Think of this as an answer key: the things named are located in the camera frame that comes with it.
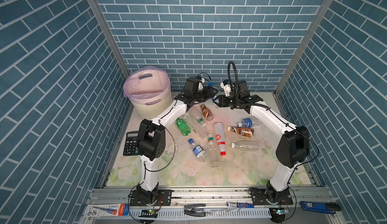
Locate long clear plastic bottle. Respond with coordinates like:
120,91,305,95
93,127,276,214
183,113,209,139

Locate white slotted cable duct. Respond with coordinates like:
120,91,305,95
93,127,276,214
129,208,272,221

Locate brown coffee bottle back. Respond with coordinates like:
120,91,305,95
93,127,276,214
200,104,214,121

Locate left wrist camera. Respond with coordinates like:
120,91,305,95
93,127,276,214
184,77,205,93

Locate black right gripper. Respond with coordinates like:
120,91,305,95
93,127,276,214
212,94,240,108

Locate blue black hand tool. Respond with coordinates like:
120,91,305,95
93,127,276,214
300,201,341,215

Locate cream bin with pink liner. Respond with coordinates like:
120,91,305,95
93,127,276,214
123,66,172,120

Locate brown coffee bottle right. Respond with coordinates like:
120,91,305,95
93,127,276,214
227,125,254,138

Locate brown coffee bottle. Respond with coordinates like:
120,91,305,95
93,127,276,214
227,125,254,138
200,104,214,121

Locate white red blue box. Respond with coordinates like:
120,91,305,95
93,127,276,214
83,203,129,217

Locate clear bottle green white cap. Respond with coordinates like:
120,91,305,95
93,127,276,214
207,133,220,167

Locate white bottle red cap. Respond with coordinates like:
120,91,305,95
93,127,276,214
214,122,226,156

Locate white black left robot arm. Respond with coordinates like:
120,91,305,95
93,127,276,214
136,86,219,194

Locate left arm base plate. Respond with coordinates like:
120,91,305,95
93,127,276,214
130,189,172,206

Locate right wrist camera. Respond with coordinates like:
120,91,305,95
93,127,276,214
220,80,232,97

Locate blue marker pen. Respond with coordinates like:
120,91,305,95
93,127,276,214
227,202,255,208

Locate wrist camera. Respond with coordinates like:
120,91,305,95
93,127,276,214
184,77,205,93
220,80,232,97

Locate black pliers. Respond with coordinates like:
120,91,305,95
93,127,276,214
184,203,206,217

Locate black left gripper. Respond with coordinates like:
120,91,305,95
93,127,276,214
191,85,218,103

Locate black calculator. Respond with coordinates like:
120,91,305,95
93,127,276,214
123,131,139,156

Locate clear bottle blue label back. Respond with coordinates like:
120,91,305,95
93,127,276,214
208,83,219,102

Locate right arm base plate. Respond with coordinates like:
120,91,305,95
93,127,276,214
248,187,293,205

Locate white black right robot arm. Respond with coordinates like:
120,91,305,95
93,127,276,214
214,80,310,196

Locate green soda bottle yellow cap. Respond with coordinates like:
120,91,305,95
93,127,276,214
175,118,191,136

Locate clear bottle blue cap label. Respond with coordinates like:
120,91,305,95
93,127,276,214
188,138,208,162

